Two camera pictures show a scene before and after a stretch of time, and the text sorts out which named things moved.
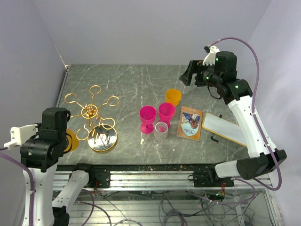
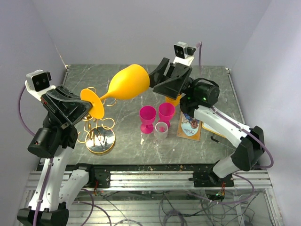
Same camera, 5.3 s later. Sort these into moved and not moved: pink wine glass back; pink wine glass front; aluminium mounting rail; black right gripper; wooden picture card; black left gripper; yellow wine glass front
Moved: black left gripper; black right gripper
Not moved: aluminium mounting rail; pink wine glass front; wooden picture card; pink wine glass back; yellow wine glass front
